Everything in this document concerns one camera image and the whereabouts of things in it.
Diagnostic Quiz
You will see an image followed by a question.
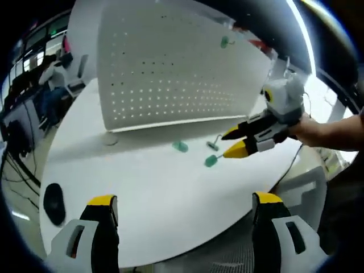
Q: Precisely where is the black computer mouse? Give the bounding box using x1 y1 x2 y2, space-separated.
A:
43 183 67 225

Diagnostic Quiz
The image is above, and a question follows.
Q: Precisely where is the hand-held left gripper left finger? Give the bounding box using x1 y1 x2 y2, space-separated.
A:
47 195 120 273

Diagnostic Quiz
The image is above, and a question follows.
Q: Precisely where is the white partition panel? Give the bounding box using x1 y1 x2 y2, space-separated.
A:
67 0 100 82

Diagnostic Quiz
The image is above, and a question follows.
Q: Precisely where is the green hook assembly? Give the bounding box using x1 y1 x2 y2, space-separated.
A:
204 153 225 168
206 133 223 151
172 140 189 154
220 35 237 49

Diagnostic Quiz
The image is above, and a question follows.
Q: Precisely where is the white perforated mounting plate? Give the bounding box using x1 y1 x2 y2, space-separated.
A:
96 0 275 146

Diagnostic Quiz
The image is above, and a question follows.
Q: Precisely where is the long ceiling light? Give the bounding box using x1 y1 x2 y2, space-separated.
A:
286 0 318 76

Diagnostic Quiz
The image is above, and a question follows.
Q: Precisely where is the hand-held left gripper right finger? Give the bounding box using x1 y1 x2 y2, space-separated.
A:
251 191 328 273

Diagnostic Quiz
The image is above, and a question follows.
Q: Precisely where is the thin black cable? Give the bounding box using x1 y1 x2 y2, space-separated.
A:
277 142 305 188

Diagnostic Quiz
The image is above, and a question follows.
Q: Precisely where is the person's right hand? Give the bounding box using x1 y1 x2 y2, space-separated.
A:
288 113 324 148

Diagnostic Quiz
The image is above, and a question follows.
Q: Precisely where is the person's dark clothing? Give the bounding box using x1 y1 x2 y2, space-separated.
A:
321 159 364 254

